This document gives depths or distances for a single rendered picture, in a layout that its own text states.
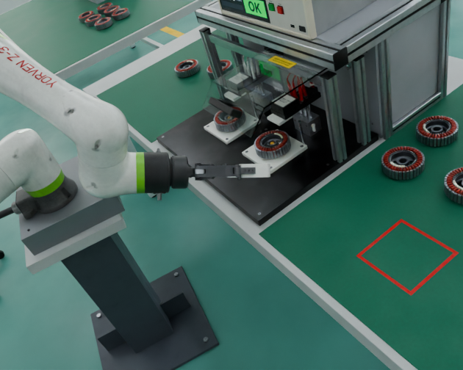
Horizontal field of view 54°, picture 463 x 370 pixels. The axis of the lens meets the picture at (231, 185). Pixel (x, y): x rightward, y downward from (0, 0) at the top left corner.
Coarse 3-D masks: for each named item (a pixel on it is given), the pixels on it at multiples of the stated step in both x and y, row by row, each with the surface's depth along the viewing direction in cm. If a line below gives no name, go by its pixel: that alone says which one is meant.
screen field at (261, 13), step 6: (246, 0) 134; (252, 0) 132; (258, 0) 129; (246, 6) 136; (252, 6) 133; (258, 6) 131; (264, 6) 128; (252, 12) 135; (258, 12) 133; (264, 12) 130
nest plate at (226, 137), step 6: (204, 126) 165; (210, 126) 164; (210, 132) 162; (216, 132) 160; (222, 132) 159; (228, 132) 158; (234, 132) 157; (240, 132) 156; (222, 138) 157; (228, 138) 156; (234, 138) 156
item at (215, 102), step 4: (212, 100) 121; (216, 100) 120; (220, 100) 123; (212, 104) 121; (216, 104) 120; (220, 104) 118; (224, 104) 117; (220, 108) 118; (224, 108) 117; (228, 108) 116; (232, 108) 116; (228, 112) 116; (232, 112) 115; (236, 112) 116; (240, 112) 116; (232, 116) 116; (236, 116) 116; (240, 116) 117
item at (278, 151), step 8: (264, 136) 145; (272, 136) 145; (280, 136) 143; (288, 136) 142; (256, 144) 143; (264, 144) 145; (280, 144) 140; (288, 144) 140; (256, 152) 143; (264, 152) 139; (272, 152) 139; (280, 152) 139
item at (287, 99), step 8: (288, 96) 139; (312, 96) 140; (320, 96) 141; (272, 104) 139; (280, 104) 137; (288, 104) 136; (296, 104) 137; (304, 104) 139; (272, 112) 142; (280, 112) 138; (288, 112) 137; (296, 112) 138; (304, 112) 145; (272, 120) 140; (280, 120) 138
